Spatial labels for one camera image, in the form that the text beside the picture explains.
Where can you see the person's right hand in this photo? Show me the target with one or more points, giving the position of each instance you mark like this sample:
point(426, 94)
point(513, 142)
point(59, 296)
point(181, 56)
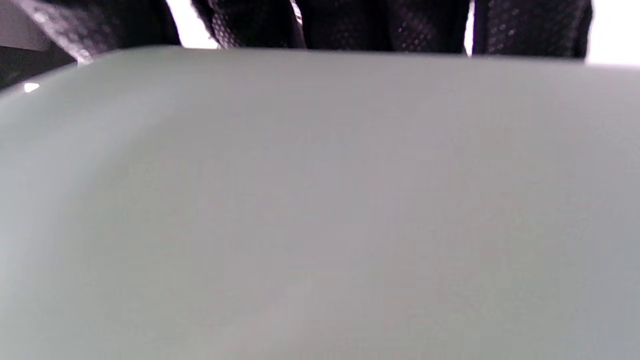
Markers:
point(350, 25)

